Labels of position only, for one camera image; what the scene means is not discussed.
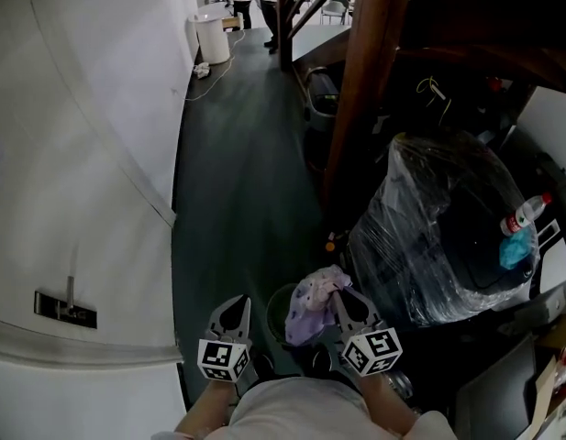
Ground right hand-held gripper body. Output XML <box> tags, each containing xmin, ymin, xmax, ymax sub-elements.
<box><xmin>339</xmin><ymin>320</ymin><xmax>404</xmax><ymax>380</ymax></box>

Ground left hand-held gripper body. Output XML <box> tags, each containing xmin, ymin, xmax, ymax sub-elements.
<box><xmin>196</xmin><ymin>327</ymin><xmax>261</xmax><ymax>399</ymax></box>

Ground dark green laundry basket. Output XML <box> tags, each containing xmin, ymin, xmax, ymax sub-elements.
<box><xmin>264</xmin><ymin>282</ymin><xmax>312</xmax><ymax>347</ymax></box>

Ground purple clothes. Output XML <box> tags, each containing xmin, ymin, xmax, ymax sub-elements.
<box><xmin>283</xmin><ymin>263</ymin><xmax>356</xmax><ymax>347</ymax></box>

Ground black washing machine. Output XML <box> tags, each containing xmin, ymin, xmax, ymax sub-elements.
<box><xmin>309</xmin><ymin>331</ymin><xmax>541</xmax><ymax>440</ymax></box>

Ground person's left forearm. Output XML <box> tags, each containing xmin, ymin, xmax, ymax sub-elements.
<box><xmin>171</xmin><ymin>377</ymin><xmax>241</xmax><ymax>440</ymax></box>

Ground person's right forearm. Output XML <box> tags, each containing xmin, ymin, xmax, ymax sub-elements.
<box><xmin>354</xmin><ymin>372</ymin><xmax>422</xmax><ymax>431</ymax></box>

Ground plastic-wrapped black appliance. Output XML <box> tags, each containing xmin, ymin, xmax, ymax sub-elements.
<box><xmin>345</xmin><ymin>129</ymin><xmax>541</xmax><ymax>330</ymax></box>

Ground person's white shirt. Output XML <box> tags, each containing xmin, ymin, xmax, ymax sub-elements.
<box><xmin>150</xmin><ymin>375</ymin><xmax>459</xmax><ymax>440</ymax></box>

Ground black metal door latch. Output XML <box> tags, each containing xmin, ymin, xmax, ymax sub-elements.
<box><xmin>33</xmin><ymin>274</ymin><xmax>99</xmax><ymax>331</ymax></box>

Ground turquoise cloth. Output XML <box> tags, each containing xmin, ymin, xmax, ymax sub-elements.
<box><xmin>498</xmin><ymin>228</ymin><xmax>538</xmax><ymax>270</ymax></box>

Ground small white box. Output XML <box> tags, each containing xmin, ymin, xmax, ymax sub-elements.
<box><xmin>496</xmin><ymin>288</ymin><xmax>566</xmax><ymax>335</ymax></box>

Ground clear bottle with red label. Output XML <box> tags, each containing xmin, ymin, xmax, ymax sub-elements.
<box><xmin>499</xmin><ymin>192</ymin><xmax>554</xmax><ymax>238</ymax></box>

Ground black and white tower appliance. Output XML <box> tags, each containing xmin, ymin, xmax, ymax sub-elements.
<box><xmin>506</xmin><ymin>84</ymin><xmax>566</xmax><ymax>303</ymax></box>

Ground grey trash bin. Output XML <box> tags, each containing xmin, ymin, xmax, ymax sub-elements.
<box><xmin>302</xmin><ymin>66</ymin><xmax>342</xmax><ymax>133</ymax></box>

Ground brown wooden staircase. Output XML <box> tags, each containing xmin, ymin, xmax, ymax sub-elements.
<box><xmin>277</xmin><ymin>0</ymin><xmax>566</xmax><ymax>211</ymax></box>

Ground white cylindrical bin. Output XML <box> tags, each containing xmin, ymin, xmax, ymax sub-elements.
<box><xmin>189</xmin><ymin>11</ymin><xmax>232</xmax><ymax>66</ymax></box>

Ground grey chair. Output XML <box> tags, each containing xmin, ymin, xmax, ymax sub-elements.
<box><xmin>320</xmin><ymin>0</ymin><xmax>353</xmax><ymax>28</ymax></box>

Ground yellow cable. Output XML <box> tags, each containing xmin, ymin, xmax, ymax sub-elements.
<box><xmin>415</xmin><ymin>75</ymin><xmax>454</xmax><ymax>124</ymax></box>

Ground white floor cable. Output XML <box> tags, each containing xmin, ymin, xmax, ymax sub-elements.
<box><xmin>184</xmin><ymin>27</ymin><xmax>248</xmax><ymax>104</ymax></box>

